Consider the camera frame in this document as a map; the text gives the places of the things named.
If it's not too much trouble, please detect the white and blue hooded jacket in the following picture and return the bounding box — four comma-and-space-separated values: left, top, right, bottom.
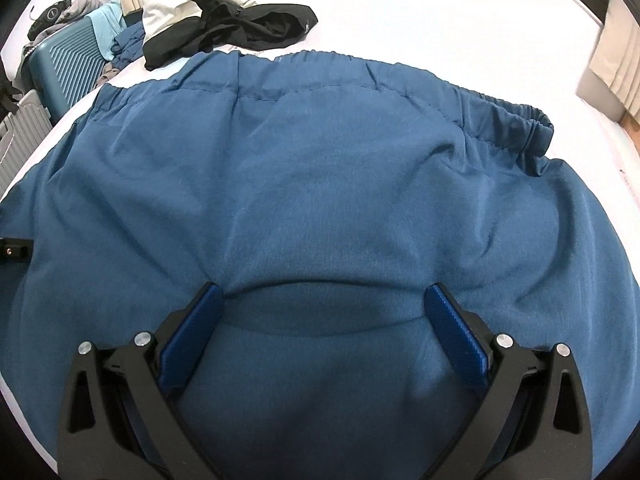
1, 52, 639, 479

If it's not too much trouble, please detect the grey clothes pile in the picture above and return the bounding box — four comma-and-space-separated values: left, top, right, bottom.
27, 0, 102, 46

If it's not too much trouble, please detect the grey hard suitcase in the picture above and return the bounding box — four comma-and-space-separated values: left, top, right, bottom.
0, 89, 52, 194

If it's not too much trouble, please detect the teal hard suitcase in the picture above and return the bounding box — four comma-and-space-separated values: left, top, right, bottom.
18, 18, 106, 124

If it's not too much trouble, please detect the taupe crumpled cloth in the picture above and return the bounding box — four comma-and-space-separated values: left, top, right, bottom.
94, 62, 120, 89

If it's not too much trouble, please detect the dark blue crumpled garment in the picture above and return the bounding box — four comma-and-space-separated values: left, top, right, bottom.
111, 22, 145, 70

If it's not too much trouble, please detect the light blue cloth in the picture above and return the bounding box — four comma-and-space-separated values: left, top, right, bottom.
88, 0, 127, 62

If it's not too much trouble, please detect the black and cream jacket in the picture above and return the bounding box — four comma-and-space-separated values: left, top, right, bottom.
142, 0, 318, 70

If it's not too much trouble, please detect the wooden headboard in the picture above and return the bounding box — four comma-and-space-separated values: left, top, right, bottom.
620, 113, 640, 151

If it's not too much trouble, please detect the right beige curtain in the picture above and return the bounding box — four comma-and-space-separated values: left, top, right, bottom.
577, 0, 639, 122

